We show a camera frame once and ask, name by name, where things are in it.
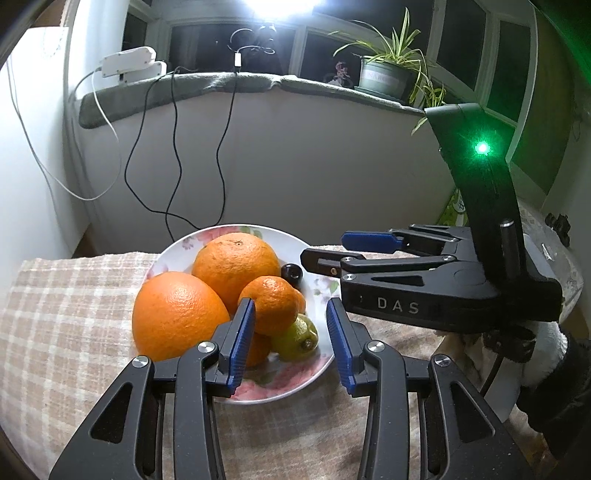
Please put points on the green lime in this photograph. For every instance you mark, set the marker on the green lime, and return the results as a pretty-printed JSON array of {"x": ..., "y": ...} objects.
[{"x": 295, "y": 337}]

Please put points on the small dark object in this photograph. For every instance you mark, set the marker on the small dark object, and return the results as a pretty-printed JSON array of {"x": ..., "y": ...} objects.
[{"x": 559, "y": 226}]

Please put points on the small purple figurine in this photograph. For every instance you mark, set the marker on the small purple figurine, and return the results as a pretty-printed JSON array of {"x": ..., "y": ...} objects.
[{"x": 342, "y": 73}]

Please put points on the white window frame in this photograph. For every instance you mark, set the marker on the white window frame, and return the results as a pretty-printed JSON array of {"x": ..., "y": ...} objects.
[{"x": 300, "y": 50}]

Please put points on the bright round lamp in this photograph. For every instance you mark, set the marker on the bright round lamp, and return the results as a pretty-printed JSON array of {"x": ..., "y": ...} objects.
[{"x": 281, "y": 7}]

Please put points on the large orange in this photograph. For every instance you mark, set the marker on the large orange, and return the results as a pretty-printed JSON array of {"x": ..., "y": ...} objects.
[
  {"x": 231, "y": 267},
  {"x": 175, "y": 314}
]

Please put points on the person's right forearm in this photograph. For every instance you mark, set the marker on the person's right forearm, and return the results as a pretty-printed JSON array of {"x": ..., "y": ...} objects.
[{"x": 563, "y": 401}]

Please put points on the pink plaid blanket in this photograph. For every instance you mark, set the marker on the pink plaid blanket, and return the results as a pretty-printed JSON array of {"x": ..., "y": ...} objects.
[{"x": 69, "y": 323}]

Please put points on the green packet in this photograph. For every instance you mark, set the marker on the green packet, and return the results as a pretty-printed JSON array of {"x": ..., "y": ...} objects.
[{"x": 455, "y": 207}]

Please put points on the dark plum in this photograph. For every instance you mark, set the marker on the dark plum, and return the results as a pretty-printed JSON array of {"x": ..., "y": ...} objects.
[{"x": 291, "y": 276}]

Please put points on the floral white plate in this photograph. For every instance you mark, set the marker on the floral white plate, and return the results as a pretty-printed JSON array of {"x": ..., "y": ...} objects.
[{"x": 277, "y": 383}]

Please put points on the white power strip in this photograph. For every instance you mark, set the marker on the white power strip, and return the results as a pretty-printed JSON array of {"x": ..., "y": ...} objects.
[
  {"x": 152, "y": 71},
  {"x": 129, "y": 60}
]

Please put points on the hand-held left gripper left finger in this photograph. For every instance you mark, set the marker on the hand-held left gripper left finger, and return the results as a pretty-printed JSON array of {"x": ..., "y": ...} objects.
[{"x": 240, "y": 341}]

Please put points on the white fuzzy cloth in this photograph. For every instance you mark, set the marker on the white fuzzy cloth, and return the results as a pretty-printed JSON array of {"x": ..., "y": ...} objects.
[{"x": 549, "y": 350}]

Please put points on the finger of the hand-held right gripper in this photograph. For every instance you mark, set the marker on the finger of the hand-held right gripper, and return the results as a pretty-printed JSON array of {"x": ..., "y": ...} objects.
[
  {"x": 323, "y": 261},
  {"x": 369, "y": 240}
]

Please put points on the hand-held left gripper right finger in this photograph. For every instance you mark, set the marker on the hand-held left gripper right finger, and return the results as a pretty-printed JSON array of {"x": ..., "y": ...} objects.
[{"x": 341, "y": 346}]

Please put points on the potted spider plant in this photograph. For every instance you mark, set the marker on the potted spider plant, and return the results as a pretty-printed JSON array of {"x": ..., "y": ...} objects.
[{"x": 385, "y": 76}]

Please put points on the mandarin with stem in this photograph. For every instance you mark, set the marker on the mandarin with stem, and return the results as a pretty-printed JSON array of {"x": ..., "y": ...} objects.
[{"x": 270, "y": 304}]

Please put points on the grey round side table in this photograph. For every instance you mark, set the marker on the grey round side table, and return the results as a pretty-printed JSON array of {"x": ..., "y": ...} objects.
[{"x": 558, "y": 263}]

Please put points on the small mandarin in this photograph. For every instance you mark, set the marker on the small mandarin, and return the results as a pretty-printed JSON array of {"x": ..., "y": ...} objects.
[{"x": 258, "y": 348}]

